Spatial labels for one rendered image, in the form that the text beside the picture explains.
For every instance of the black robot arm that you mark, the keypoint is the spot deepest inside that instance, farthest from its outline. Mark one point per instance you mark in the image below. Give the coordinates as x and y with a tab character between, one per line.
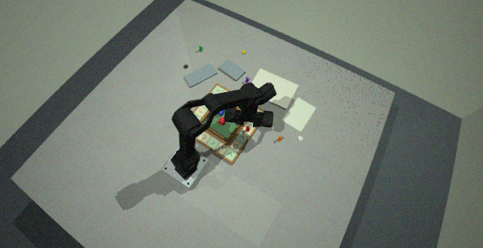
247	99

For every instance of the red die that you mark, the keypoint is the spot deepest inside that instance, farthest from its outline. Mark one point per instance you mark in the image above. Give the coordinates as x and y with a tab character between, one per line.
221	121

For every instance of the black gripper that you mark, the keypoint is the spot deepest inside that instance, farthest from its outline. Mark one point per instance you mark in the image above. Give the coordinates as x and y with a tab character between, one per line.
264	119

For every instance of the cream rectangular card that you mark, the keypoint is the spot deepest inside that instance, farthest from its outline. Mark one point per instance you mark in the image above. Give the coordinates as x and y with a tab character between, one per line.
285	89

